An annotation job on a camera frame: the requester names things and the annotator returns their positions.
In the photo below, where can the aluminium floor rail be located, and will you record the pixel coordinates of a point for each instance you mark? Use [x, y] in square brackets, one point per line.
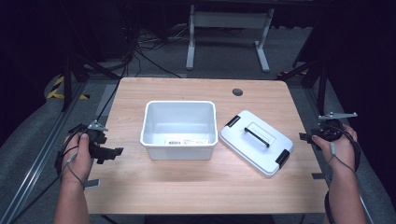
[37, 161]

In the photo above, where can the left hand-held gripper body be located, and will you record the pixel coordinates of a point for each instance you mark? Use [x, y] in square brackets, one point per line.
[93, 137]

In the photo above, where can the person's right hand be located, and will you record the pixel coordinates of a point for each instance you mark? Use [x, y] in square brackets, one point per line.
[341, 151]

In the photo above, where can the white label sticker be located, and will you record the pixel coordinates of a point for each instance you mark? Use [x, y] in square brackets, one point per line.
[186, 142]

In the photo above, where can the yellow black floor tape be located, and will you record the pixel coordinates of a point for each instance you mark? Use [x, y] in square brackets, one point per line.
[59, 90]

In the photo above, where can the grey metal table frame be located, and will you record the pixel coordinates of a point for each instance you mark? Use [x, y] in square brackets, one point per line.
[230, 20]

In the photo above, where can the black tripod stand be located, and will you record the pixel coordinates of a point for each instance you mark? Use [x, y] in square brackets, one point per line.
[317, 74]
[77, 71]

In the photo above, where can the person's left hand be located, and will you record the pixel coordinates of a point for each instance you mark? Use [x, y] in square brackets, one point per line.
[80, 158]

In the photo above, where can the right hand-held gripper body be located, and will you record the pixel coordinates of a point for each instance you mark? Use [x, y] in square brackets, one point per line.
[330, 128]

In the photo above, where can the white plastic storage box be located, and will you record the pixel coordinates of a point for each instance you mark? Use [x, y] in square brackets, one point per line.
[179, 130]

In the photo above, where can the grey tape piece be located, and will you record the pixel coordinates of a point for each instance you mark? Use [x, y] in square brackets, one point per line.
[91, 183]
[318, 175]

